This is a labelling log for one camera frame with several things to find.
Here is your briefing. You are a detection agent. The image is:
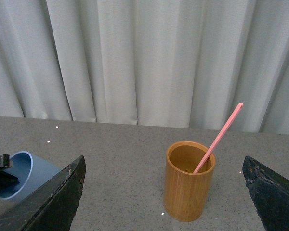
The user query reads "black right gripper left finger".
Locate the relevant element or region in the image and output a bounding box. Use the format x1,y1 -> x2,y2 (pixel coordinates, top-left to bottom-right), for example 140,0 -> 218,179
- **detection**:
0,155 -> 86,231

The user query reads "white curtain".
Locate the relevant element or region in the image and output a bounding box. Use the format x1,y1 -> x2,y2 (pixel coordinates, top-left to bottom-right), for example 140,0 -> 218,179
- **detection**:
0,0 -> 289,134

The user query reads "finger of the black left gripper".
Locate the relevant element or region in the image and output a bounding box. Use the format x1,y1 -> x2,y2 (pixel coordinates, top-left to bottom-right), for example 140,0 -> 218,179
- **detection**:
0,154 -> 19,191

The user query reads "blue plastic cup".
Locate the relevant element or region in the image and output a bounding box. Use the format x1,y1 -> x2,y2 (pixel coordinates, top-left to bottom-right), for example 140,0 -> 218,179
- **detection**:
0,151 -> 61,202

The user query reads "bamboo chopstick holder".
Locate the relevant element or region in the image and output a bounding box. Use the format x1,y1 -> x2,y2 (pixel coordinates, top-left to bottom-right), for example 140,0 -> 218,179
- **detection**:
164,141 -> 216,222

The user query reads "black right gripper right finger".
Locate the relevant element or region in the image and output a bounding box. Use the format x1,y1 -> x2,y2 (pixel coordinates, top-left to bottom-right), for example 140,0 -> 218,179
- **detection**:
242,156 -> 289,231

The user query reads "pink chopstick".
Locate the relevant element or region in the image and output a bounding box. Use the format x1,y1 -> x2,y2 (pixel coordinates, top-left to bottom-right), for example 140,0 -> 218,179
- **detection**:
193,103 -> 244,174

